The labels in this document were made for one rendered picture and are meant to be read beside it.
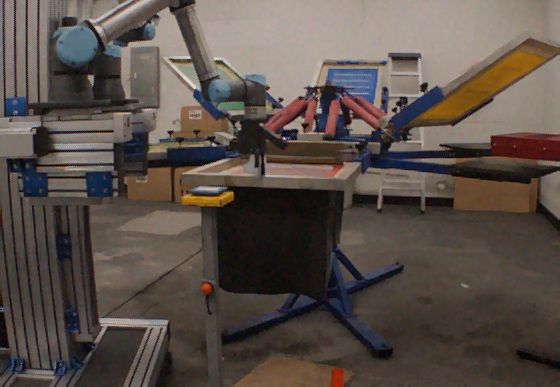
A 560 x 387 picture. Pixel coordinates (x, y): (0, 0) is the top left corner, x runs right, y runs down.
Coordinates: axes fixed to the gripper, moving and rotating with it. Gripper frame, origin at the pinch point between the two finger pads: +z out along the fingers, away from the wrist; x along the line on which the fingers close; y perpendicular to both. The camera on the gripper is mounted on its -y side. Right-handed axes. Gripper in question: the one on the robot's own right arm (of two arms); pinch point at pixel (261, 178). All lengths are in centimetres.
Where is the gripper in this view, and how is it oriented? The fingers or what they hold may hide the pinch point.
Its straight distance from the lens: 193.0
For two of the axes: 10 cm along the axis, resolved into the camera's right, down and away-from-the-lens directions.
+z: 0.0, 9.9, 1.5
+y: -9.7, -0.3, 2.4
